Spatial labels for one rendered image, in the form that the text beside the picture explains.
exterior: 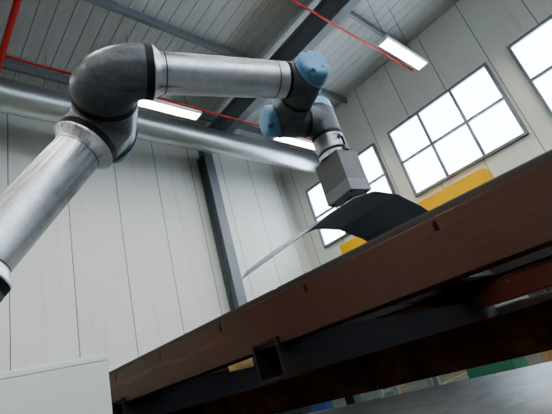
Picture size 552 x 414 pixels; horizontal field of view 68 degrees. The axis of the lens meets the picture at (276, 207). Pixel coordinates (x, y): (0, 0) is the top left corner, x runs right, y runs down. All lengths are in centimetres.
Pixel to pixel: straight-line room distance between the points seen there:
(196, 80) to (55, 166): 28
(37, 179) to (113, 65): 22
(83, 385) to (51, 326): 763
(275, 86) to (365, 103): 1050
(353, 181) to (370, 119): 1021
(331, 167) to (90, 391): 69
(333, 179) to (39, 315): 737
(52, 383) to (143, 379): 46
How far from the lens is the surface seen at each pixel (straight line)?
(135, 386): 88
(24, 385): 41
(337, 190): 93
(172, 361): 76
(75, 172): 78
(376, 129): 1092
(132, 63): 76
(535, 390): 29
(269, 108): 95
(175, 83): 78
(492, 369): 446
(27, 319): 800
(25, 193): 75
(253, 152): 1001
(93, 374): 42
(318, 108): 101
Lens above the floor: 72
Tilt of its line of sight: 23 degrees up
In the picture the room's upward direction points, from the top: 16 degrees counter-clockwise
